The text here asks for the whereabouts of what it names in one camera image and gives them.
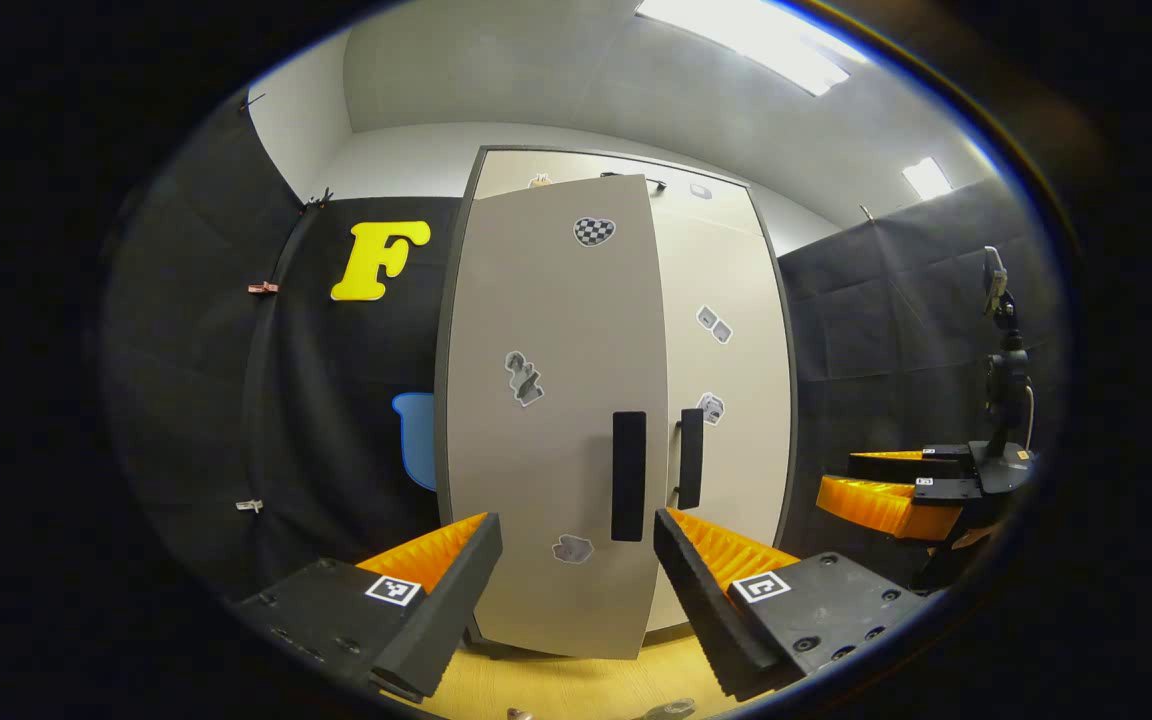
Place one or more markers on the long ceiling light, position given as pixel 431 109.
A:
pixel 736 25

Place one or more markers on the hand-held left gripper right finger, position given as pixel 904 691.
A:
pixel 696 600

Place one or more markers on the white cloth clip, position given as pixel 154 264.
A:
pixel 249 505

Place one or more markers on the small ceiling light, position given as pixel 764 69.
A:
pixel 926 178

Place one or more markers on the pink cloth clip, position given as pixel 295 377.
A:
pixel 262 288

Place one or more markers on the white and grey cabinet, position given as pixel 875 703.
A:
pixel 795 420

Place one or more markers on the beige cabinet drawer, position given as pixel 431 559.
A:
pixel 721 205

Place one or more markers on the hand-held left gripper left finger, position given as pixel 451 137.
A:
pixel 456 595

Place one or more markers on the white cabinet door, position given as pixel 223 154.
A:
pixel 536 300
pixel 736 260

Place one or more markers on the black cloth clip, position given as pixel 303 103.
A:
pixel 252 100
pixel 318 198

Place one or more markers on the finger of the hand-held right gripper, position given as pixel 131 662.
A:
pixel 896 468
pixel 876 505

